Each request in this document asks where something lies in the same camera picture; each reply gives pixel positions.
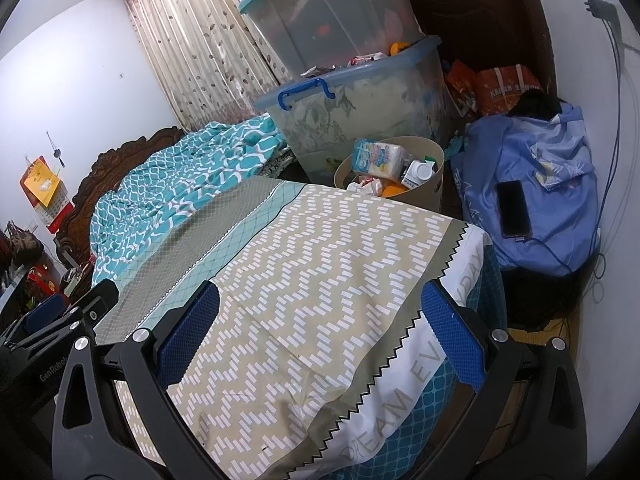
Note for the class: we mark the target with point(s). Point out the teal patterned quilt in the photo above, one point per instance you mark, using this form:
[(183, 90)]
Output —
[(175, 180)]

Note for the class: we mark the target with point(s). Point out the red box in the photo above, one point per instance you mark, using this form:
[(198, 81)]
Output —
[(42, 280)]

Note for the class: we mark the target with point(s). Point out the black cloth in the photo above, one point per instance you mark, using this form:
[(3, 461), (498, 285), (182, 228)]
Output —
[(537, 105)]

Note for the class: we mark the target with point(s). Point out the beige waste bin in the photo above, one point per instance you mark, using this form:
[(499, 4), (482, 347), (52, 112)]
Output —
[(430, 195)]

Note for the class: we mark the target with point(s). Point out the clear storage box teal lid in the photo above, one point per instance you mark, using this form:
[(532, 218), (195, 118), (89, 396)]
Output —
[(325, 15)]

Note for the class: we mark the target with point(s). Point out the pink printed carton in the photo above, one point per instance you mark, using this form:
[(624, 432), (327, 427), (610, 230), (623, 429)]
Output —
[(365, 185)]

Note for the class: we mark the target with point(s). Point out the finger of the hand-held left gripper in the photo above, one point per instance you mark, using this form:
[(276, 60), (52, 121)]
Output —
[(47, 312), (97, 302)]

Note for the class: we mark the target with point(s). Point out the blue white tissue pack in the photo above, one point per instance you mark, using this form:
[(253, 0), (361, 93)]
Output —
[(377, 157)]

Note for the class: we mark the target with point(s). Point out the leaf print curtain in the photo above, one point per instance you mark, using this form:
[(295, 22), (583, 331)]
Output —
[(200, 45)]

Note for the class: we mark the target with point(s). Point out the black smartphone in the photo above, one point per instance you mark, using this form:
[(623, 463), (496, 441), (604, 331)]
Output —
[(514, 207)]

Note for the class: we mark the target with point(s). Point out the red yellow wall calendar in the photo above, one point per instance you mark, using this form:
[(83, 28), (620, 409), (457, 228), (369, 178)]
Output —
[(42, 182)]

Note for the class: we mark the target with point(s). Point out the blue white milk carton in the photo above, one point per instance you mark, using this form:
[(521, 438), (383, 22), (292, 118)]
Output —
[(417, 175)]

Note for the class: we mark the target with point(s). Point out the wall charger plug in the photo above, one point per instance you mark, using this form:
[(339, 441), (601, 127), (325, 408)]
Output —
[(600, 9)]

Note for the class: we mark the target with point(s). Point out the small red gift bag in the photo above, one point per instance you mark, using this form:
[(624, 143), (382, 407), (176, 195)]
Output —
[(460, 85)]

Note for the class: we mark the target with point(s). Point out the brown wooden door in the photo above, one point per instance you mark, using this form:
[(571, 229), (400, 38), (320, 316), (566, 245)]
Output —
[(475, 5)]

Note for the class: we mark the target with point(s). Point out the blue cloth bundle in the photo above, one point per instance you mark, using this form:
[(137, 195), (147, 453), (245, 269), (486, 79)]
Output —
[(560, 210)]

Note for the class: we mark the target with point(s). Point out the brown handbag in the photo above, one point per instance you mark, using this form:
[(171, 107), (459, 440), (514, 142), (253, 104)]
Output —
[(22, 245)]

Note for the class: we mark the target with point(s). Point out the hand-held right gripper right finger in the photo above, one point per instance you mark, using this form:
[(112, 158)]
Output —
[(452, 330)]

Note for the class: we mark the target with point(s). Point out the orange peel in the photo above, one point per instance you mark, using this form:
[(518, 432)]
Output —
[(392, 191)]

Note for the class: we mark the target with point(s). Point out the carved wooden headboard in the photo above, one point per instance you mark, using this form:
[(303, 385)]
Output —
[(110, 165)]

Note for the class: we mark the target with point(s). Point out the large red gift bag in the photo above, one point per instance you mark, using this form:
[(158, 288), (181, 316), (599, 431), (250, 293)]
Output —
[(500, 92)]

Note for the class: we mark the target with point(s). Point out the orange plastic toy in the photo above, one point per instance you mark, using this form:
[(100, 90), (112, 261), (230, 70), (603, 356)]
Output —
[(400, 48)]

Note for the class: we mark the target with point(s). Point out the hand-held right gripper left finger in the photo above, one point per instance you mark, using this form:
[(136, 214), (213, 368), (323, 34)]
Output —
[(190, 330)]

